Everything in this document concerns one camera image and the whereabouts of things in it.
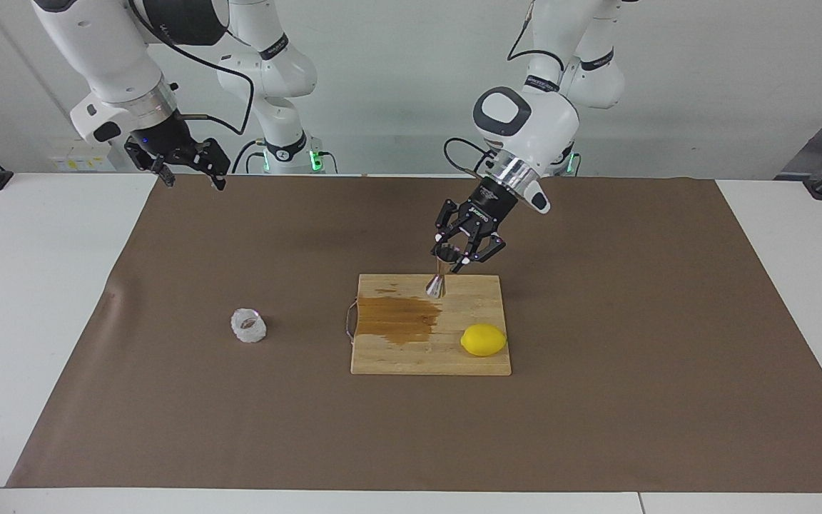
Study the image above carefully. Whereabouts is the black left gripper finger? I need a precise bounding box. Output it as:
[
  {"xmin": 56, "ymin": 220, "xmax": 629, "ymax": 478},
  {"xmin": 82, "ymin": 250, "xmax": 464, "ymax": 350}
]
[
  {"xmin": 431, "ymin": 200, "xmax": 457, "ymax": 254},
  {"xmin": 454, "ymin": 237, "xmax": 507, "ymax": 274}
]

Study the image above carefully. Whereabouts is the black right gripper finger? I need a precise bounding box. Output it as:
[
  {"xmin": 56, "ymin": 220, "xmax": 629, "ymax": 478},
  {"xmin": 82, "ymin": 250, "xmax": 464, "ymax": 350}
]
[
  {"xmin": 126, "ymin": 141, "xmax": 176, "ymax": 188},
  {"xmin": 188, "ymin": 138, "xmax": 231, "ymax": 191}
]

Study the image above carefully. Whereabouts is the steel double jigger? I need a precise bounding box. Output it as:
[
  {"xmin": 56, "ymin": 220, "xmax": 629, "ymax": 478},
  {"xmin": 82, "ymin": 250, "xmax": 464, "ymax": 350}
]
[{"xmin": 424, "ymin": 243, "xmax": 458, "ymax": 298}]

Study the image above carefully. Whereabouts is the yellow lemon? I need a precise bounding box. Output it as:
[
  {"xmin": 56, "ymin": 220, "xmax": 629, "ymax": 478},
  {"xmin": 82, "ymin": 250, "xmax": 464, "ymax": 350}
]
[{"xmin": 460, "ymin": 323, "xmax": 508, "ymax": 358}]

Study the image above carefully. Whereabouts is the wooden cutting board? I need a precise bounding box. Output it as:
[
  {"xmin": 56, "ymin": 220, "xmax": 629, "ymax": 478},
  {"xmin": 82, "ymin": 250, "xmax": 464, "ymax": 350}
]
[{"xmin": 345, "ymin": 274, "xmax": 512, "ymax": 376}]

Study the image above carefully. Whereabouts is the brown paper table mat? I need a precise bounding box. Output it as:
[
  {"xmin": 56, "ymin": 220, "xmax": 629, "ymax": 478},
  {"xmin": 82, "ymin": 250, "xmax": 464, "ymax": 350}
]
[{"xmin": 6, "ymin": 173, "xmax": 822, "ymax": 493}]

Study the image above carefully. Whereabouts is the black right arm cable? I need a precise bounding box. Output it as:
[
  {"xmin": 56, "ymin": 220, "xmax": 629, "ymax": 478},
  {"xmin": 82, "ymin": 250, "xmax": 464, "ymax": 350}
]
[{"xmin": 128, "ymin": 0, "xmax": 256, "ymax": 136}]

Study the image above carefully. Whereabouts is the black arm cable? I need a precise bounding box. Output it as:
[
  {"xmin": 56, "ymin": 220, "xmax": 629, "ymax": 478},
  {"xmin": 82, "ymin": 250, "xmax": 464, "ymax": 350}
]
[
  {"xmin": 442, "ymin": 0, "xmax": 565, "ymax": 179},
  {"xmin": 128, "ymin": 0, "xmax": 256, "ymax": 136}
]

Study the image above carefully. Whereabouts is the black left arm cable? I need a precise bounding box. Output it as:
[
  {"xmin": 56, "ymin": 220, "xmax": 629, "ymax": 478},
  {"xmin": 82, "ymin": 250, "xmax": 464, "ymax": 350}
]
[{"xmin": 442, "ymin": 0, "xmax": 565, "ymax": 179}]

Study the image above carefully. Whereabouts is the white wall socket box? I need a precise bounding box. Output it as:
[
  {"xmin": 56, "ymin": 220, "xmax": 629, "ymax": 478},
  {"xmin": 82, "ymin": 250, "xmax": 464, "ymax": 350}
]
[{"xmin": 49, "ymin": 139, "xmax": 116, "ymax": 173}]

